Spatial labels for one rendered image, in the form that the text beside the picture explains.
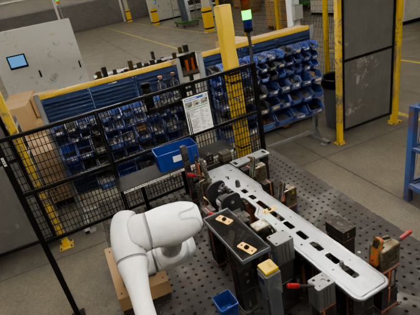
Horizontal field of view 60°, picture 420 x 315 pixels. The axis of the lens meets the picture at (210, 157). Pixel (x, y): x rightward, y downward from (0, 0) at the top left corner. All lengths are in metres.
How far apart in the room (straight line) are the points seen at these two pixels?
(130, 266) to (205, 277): 0.97
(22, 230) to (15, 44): 4.99
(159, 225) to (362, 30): 3.96
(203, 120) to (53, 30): 5.86
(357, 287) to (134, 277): 0.88
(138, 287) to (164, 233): 0.19
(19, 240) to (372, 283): 3.32
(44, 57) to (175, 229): 7.28
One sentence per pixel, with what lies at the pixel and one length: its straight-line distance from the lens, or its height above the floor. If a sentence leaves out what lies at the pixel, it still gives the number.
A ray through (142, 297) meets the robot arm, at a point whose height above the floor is 1.36.
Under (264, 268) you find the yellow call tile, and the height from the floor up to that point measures 1.16.
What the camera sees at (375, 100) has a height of 0.41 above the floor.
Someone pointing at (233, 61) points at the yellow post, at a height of 1.59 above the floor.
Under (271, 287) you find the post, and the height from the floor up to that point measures 1.09.
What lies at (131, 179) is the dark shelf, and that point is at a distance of 2.63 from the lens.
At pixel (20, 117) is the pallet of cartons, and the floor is 0.91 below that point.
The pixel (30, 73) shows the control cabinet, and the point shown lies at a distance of 8.37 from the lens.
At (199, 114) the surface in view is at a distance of 2.77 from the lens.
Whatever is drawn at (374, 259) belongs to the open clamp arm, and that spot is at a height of 1.01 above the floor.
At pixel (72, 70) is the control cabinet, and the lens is 8.35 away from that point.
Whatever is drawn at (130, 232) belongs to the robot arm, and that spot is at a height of 1.48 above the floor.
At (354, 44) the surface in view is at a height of 1.21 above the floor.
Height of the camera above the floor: 2.18
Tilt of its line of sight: 26 degrees down
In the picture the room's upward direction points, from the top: 11 degrees counter-clockwise
